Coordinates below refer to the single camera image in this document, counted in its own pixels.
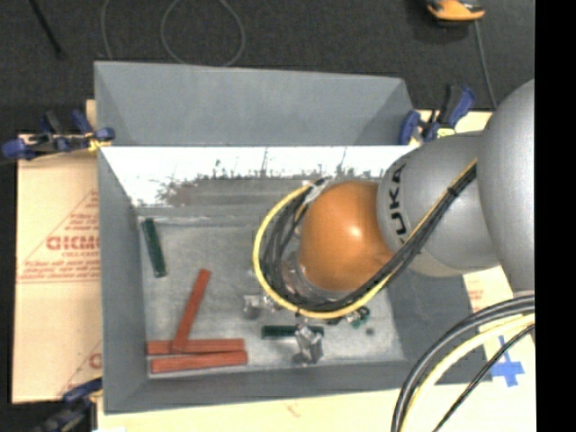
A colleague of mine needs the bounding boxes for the red-brown flat block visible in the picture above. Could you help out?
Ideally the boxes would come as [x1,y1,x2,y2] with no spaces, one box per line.
[146,337,247,356]
[149,349,249,374]
[170,268,212,354]

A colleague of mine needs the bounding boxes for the grey metal bin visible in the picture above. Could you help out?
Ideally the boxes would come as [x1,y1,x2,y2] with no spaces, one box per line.
[93,59,491,414]

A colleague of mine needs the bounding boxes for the dark green flat block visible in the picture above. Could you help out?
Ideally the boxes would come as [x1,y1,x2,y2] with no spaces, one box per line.
[261,324,326,340]
[140,217,168,279]

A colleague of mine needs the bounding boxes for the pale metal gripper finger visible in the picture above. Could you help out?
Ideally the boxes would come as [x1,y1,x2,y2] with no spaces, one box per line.
[291,323,325,365]
[242,292,276,320]

